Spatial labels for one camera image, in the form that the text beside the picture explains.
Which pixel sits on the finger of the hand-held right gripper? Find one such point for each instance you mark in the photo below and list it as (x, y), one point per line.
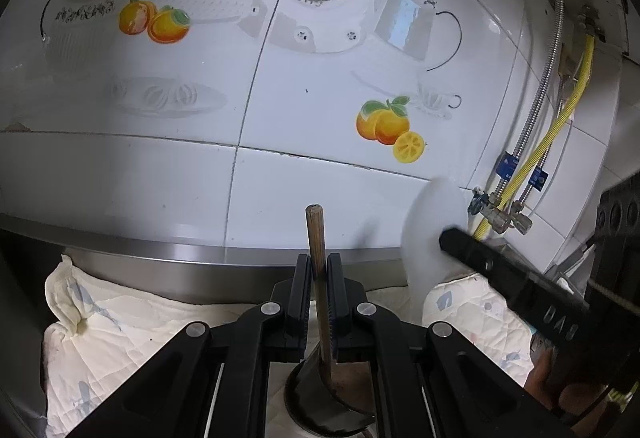
(475, 254)

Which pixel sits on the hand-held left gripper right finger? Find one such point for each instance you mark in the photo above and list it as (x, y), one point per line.
(333, 305)

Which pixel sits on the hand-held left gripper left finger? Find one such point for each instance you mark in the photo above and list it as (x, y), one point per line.
(302, 305)

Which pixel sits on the smooth white rice paddle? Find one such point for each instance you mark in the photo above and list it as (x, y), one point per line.
(430, 228)

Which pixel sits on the black utensil holder cup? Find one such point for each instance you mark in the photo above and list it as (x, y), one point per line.
(325, 429)

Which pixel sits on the person's right hand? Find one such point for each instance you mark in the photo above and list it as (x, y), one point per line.
(537, 375)

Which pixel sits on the metal pipe valve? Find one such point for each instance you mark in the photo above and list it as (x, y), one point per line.
(520, 220)
(496, 217)

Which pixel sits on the white quilted cloth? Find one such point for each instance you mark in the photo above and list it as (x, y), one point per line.
(125, 318)

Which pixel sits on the beige wall socket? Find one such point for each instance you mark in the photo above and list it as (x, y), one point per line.
(566, 63)

